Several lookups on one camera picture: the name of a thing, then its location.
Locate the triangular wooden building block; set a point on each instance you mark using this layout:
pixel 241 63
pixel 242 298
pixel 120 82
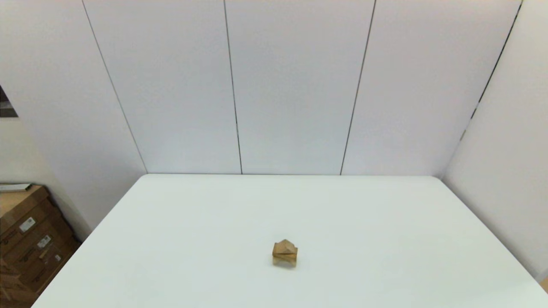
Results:
pixel 285 246

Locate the rectangular wooden building block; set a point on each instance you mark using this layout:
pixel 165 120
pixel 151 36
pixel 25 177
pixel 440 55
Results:
pixel 284 256

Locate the arched wooden building block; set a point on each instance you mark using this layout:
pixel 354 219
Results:
pixel 284 263

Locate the large cardboard box with labels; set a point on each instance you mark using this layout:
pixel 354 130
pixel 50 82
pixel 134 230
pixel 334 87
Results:
pixel 30 231

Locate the flat white board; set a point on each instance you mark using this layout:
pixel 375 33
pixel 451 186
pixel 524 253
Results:
pixel 13 187

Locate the small plain cardboard box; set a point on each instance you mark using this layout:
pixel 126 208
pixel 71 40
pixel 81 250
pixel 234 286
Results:
pixel 13 286

